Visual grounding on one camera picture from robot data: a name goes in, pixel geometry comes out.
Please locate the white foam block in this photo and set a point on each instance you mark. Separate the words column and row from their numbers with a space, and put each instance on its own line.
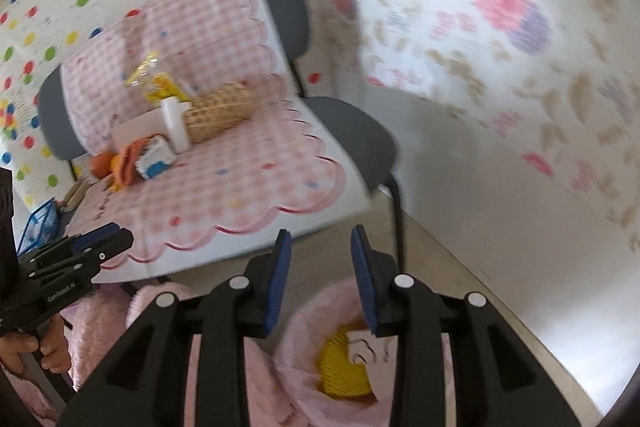
column 173, row 110

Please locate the pink checkered cloth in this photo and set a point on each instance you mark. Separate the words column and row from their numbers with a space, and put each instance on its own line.
column 281, row 169

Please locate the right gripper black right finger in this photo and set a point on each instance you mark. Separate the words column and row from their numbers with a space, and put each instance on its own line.
column 498, row 381

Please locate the pink trash bag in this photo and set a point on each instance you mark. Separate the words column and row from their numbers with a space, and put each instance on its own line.
column 296, row 359

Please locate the clear yellow snack wrapper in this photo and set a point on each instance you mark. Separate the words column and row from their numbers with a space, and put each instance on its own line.
column 152, row 79

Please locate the red apple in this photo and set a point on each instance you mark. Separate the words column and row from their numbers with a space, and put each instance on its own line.
column 101, row 165

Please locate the blue plastic basket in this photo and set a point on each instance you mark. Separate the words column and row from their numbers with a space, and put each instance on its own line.
column 41, row 227

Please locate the white blue small carton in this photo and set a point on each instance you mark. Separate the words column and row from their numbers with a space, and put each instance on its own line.
column 155, row 157

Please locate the orange peel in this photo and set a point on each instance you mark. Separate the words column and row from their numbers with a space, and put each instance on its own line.
column 124, row 171

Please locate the left hand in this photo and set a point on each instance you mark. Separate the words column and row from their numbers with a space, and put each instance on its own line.
column 53, row 346

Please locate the stack of wooden sticks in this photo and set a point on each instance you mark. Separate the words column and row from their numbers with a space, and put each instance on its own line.
column 74, row 196

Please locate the yellow foam fruit net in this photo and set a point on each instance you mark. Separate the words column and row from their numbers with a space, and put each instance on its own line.
column 339, row 377

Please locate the grey padded chair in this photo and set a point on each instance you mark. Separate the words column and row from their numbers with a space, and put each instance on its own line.
column 371, row 147

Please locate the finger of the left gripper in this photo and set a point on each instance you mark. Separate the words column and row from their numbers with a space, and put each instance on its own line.
column 71, row 246
column 93, row 256

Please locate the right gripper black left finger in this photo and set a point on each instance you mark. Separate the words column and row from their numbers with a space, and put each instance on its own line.
column 175, row 343

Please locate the woven bamboo basket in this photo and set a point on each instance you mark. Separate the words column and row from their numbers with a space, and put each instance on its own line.
column 216, row 112

